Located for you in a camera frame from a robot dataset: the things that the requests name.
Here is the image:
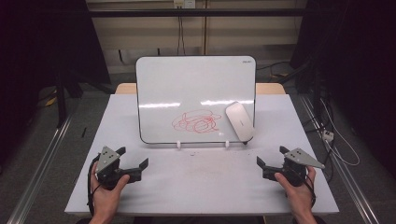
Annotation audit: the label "person's left hand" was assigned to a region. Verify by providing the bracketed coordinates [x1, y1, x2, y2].
[90, 161, 131, 217]

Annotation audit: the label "white wall socket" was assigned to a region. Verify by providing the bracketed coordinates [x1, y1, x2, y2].
[173, 0, 196, 9]

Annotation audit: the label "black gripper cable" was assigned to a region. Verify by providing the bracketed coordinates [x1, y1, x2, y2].
[303, 174, 317, 209]
[86, 154, 103, 217]

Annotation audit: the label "white whiteboard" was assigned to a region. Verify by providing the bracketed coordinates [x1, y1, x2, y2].
[134, 55, 258, 146]

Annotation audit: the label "person's right hand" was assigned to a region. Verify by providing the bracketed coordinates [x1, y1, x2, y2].
[274, 165, 318, 217]

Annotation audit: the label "white floor cable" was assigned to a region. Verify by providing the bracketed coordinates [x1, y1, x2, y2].
[320, 98, 361, 167]

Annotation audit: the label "white whiteboard eraser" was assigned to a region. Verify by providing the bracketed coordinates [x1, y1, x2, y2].
[224, 101, 254, 143]

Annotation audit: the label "aluminium floor rail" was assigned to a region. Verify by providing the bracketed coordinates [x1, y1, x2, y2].
[7, 115, 74, 224]
[298, 94, 381, 224]

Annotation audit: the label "black curtain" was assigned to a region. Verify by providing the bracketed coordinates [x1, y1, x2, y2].
[0, 0, 112, 162]
[289, 0, 396, 178]

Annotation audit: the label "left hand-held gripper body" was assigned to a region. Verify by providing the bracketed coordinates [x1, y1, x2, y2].
[94, 146, 125, 191]

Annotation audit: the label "black horizontal frame bar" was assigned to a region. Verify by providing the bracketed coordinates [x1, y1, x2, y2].
[88, 7, 309, 18]

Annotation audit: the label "black hanging cables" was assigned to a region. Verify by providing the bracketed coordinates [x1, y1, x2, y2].
[177, 15, 187, 56]

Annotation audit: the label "black floor cable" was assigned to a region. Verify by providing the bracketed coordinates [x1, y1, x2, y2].
[256, 61, 292, 78]

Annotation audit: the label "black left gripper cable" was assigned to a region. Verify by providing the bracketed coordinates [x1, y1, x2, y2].
[86, 154, 103, 217]

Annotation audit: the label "white power strip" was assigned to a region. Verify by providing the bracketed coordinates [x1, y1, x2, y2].
[321, 129, 335, 143]

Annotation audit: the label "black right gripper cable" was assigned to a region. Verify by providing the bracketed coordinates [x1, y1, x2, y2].
[303, 174, 317, 209]

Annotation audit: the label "black metal stand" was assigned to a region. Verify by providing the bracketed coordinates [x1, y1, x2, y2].
[54, 69, 82, 129]

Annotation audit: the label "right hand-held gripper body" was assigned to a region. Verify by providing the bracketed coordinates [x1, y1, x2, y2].
[281, 147, 326, 188]

